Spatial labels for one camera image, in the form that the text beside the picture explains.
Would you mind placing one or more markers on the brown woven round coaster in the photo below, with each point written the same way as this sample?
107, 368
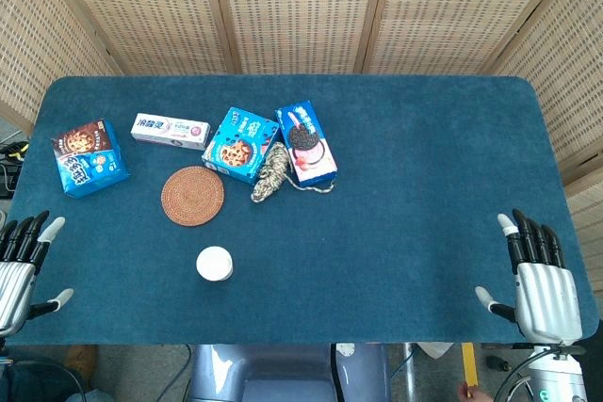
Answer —
192, 196

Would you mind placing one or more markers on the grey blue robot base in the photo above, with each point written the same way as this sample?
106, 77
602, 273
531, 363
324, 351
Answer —
264, 374

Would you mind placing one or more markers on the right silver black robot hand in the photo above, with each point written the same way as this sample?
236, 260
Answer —
546, 298

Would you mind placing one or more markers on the woven bamboo screen panel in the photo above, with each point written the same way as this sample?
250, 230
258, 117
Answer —
37, 44
461, 11
565, 68
301, 11
141, 11

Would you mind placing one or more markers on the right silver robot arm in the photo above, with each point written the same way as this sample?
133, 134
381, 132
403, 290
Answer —
556, 374

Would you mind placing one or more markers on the brown and blue cookie box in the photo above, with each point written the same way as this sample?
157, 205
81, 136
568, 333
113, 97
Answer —
89, 159

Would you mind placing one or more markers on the person's hand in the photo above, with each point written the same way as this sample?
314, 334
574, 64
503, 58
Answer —
473, 394

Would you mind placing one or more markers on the yellow strip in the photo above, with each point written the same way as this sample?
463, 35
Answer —
469, 364

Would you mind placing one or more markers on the blue pink sandwich cookie box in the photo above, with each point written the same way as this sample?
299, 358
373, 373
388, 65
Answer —
306, 143

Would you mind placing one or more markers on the white toothpaste box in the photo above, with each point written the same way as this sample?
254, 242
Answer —
170, 131

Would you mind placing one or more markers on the blue table cloth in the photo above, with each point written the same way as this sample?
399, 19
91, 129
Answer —
377, 213

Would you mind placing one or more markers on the blue chocolate chip cookie box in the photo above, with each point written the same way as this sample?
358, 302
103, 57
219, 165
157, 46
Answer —
240, 147

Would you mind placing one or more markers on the white paper cup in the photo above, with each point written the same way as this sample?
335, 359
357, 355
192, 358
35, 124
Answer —
214, 264

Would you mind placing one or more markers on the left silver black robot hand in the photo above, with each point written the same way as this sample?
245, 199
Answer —
14, 279

